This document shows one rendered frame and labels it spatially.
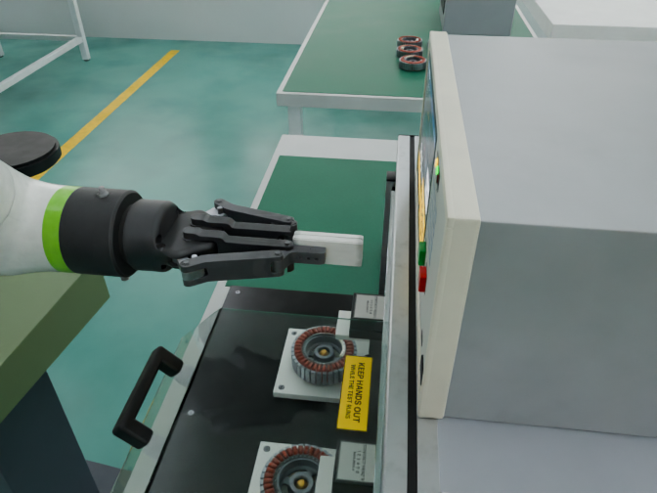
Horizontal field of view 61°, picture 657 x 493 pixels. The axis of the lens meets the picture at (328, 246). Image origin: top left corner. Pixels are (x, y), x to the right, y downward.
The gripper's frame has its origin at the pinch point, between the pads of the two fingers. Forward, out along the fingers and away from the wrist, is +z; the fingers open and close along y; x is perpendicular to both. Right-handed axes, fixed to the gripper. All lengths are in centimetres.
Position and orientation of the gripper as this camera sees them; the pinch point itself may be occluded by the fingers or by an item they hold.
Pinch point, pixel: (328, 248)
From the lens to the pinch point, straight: 57.0
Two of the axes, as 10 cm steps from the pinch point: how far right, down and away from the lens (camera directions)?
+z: 9.9, 0.7, -0.9
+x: 0.1, -8.1, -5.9
